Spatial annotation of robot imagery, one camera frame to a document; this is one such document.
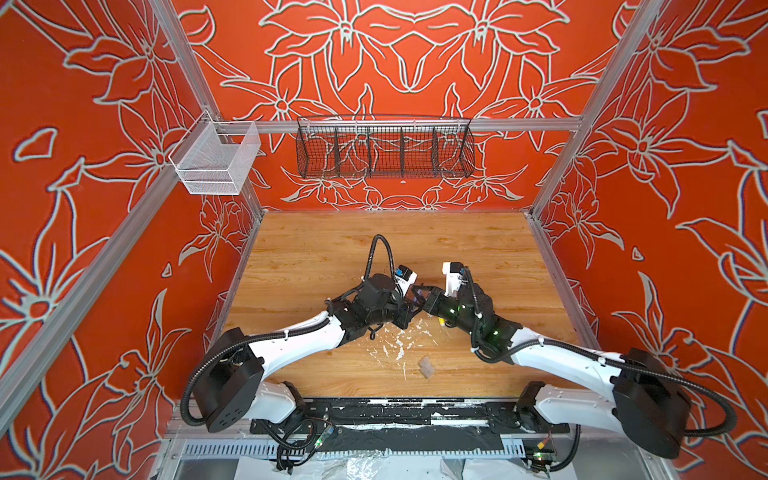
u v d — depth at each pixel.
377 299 0.61
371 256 0.60
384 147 0.98
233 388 0.42
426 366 0.81
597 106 0.87
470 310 0.59
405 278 0.70
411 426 0.73
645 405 0.41
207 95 0.85
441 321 0.71
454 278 0.71
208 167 0.88
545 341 0.52
